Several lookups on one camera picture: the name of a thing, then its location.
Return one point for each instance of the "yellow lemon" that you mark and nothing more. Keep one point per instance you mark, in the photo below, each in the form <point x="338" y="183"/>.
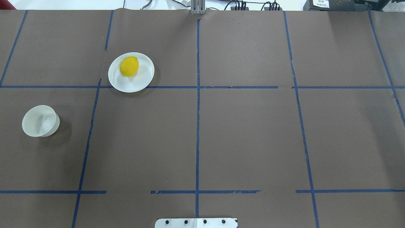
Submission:
<point x="129" y="66"/>

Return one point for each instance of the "white round plate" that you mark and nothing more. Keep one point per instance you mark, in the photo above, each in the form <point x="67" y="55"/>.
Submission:
<point x="138" y="81"/>

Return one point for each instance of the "white bowl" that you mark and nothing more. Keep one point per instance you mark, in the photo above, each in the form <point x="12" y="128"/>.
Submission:
<point x="40" y="121"/>

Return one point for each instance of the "black box device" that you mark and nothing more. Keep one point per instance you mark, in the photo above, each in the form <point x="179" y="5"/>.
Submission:
<point x="335" y="5"/>

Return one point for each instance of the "aluminium frame post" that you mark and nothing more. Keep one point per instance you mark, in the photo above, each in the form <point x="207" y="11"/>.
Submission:
<point x="197" y="7"/>

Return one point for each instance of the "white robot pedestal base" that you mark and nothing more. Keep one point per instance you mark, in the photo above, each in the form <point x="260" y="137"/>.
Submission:
<point x="196" y="223"/>

